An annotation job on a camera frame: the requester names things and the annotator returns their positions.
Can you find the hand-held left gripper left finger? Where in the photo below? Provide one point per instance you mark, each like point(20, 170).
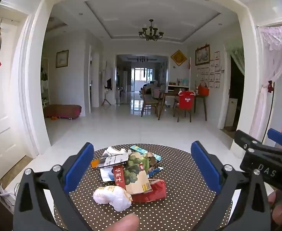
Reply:
point(79, 168)

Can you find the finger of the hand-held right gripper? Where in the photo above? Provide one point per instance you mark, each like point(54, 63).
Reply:
point(245, 139)
point(278, 136)

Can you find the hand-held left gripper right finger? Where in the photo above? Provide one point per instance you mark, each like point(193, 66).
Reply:
point(207, 168)

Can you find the orange snack wrapper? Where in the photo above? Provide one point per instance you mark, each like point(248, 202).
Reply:
point(95, 163)

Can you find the blue and white packet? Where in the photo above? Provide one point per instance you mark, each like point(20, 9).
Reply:
point(106, 174)

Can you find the grey printed packet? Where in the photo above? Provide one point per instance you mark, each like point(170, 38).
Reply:
point(113, 160)

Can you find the white tissue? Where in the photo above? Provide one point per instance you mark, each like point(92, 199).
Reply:
point(112, 151)

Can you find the white plastic bag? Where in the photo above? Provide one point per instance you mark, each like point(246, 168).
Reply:
point(112, 197)

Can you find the blue torn wrapper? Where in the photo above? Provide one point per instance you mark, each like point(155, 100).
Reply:
point(155, 170)

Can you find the vegetable print paper bag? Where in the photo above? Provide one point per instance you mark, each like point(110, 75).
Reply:
point(134, 179)

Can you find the red wrapper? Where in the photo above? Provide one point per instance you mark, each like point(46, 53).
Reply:
point(155, 191)

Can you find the teal snack wrapper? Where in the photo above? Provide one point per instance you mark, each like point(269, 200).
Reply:
point(138, 149)

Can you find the person's right hand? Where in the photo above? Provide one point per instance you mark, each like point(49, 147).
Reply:
point(281, 213)

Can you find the person's left hand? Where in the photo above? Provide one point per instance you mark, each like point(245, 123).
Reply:
point(127, 223)

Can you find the round polka dot table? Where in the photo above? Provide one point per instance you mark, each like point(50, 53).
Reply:
point(179, 197)

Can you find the red curtain tieback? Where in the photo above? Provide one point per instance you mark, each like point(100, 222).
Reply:
point(270, 86)

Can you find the orange slippers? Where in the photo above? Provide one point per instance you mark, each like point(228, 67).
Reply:
point(54, 118)

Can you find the wooden chair with red bag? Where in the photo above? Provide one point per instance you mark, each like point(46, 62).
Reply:
point(183, 115)

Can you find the maroon bench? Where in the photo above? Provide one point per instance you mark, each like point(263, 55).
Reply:
point(62, 110)

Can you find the red basket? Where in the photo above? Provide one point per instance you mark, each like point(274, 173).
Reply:
point(203, 90)

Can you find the red shopping bag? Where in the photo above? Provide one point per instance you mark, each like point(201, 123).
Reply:
point(186, 102)

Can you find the white power strip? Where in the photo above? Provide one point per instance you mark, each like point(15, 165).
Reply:
point(4, 194)

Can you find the green curtain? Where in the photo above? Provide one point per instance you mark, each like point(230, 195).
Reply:
point(237, 57)

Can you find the pink lace curtain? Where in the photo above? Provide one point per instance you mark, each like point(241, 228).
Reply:
point(273, 53)

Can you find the wooden dining table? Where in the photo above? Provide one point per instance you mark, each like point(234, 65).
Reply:
point(169, 92)

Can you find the white sideboard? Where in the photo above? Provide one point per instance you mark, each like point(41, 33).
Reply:
point(178, 88)

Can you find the wooden dining chair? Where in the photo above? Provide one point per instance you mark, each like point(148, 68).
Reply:
point(149, 103)

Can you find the white door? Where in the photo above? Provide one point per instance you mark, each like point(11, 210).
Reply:
point(1, 125)

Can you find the white shelf rack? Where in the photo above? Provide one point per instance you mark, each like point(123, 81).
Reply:
point(44, 84)

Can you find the large framed painting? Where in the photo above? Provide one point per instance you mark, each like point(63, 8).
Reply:
point(202, 55)

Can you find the small framed picture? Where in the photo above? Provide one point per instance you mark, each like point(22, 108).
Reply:
point(62, 59)

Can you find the black chandelier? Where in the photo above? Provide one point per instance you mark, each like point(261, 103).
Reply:
point(151, 32)

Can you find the group of wall certificates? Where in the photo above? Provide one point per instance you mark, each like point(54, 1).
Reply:
point(214, 70)

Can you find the gold diamond wall decoration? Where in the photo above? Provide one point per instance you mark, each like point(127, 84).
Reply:
point(178, 57)

